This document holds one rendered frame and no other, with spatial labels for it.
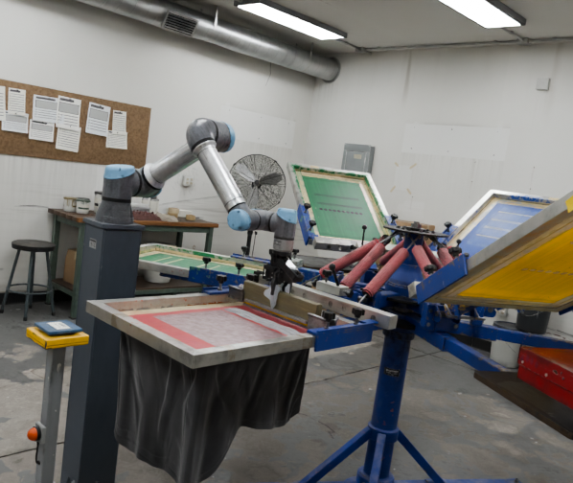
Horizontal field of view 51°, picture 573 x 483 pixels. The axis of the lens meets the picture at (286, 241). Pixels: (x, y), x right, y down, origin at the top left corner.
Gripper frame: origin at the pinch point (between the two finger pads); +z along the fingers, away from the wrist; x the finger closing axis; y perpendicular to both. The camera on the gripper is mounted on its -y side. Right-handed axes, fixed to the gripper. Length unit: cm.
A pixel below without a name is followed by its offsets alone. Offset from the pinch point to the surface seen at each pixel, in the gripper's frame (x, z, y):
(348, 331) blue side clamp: -3.3, 1.4, -30.3
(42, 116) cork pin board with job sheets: -70, -67, 378
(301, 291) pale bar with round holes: -21.2, -1.8, 8.9
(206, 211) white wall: -264, 7, 380
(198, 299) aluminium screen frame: 17.1, 3.1, 25.4
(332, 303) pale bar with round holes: -21.3, -1.3, -7.9
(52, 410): 78, 29, 10
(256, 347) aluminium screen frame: 38.0, 2.4, -29.2
